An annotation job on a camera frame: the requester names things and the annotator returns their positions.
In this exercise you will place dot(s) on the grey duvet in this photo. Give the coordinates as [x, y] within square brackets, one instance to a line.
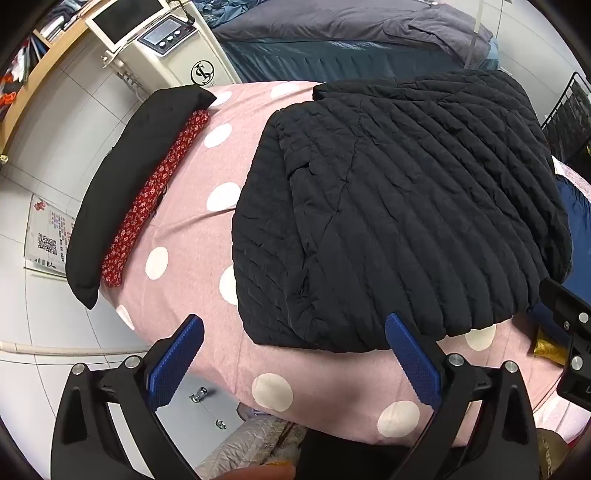
[369, 23]

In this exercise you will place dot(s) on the white pipe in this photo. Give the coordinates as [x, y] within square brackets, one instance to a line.
[69, 349]

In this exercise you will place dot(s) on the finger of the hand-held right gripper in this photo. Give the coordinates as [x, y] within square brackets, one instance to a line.
[561, 300]
[579, 369]

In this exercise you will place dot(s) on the golden cloth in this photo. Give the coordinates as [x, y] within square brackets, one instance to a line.
[549, 350]

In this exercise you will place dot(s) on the dark teal bed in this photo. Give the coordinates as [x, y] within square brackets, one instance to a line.
[332, 57]

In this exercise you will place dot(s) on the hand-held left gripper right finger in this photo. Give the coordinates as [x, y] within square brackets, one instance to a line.
[411, 360]

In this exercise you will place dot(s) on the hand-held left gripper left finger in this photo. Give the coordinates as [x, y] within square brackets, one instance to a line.
[178, 364]

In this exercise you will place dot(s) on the wooden shelf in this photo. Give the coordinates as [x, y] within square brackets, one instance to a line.
[37, 87]

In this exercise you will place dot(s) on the beige machine with screen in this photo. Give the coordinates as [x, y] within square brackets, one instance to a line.
[184, 50]

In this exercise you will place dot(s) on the black cushion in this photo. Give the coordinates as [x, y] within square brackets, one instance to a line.
[120, 161]

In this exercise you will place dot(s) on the black quilted jacket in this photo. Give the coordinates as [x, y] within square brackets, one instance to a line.
[392, 207]

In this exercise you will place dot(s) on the grey quilted mat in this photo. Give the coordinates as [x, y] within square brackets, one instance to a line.
[249, 443]

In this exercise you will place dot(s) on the printed floor poster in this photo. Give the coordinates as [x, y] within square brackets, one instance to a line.
[48, 235]

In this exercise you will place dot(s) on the pink polka dot bed sheet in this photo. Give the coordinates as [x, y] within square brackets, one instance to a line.
[184, 207]

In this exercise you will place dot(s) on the red floral cloth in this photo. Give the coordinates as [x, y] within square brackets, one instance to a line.
[152, 184]

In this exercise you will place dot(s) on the navy blue cloth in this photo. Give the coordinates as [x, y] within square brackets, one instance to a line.
[577, 217]

